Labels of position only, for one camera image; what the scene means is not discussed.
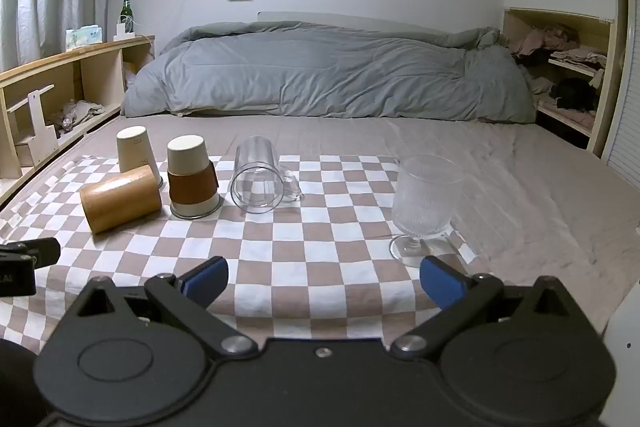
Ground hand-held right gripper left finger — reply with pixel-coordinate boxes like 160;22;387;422
70;256;259;356

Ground bamboo cup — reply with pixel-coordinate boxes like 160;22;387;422
80;165;163;235

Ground black garment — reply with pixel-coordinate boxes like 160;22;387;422
549;78;599;112

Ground tissue box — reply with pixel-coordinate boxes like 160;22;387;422
65;25;104;46

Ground ribbed glass goblet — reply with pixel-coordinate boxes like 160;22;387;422
389;154;464;261

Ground grey duvet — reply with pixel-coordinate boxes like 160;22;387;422
121;21;537;124

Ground folded beige clothes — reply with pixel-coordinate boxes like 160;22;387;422
550;49;609;71

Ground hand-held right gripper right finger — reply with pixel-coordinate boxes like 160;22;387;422
390;255;582;356

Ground wooden stand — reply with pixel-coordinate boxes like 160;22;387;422
7;84;60;168

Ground pink clothes pile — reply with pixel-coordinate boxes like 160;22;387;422
510;23;581;58

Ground crumpled beige cloth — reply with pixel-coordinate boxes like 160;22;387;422
55;99;106;134

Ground brown white checkered cloth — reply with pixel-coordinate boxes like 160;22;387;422
0;154;479;355

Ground clear glass mug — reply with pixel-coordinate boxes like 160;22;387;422
230;136;305;214

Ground wooden clothes shelf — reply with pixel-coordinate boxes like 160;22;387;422
502;7;616;158

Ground white cup with brown sleeve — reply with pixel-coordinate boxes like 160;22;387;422
166;135;222;221

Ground wooden bedside shelf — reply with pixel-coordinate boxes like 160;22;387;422
0;34;156;208

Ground white slatted door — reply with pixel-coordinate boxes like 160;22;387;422
600;0;640;194

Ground white paper cup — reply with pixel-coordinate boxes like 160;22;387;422
116;126;165;188

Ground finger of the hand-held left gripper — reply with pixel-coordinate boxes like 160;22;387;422
0;237;61;269

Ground grey curtain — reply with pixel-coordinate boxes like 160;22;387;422
0;0;110;74

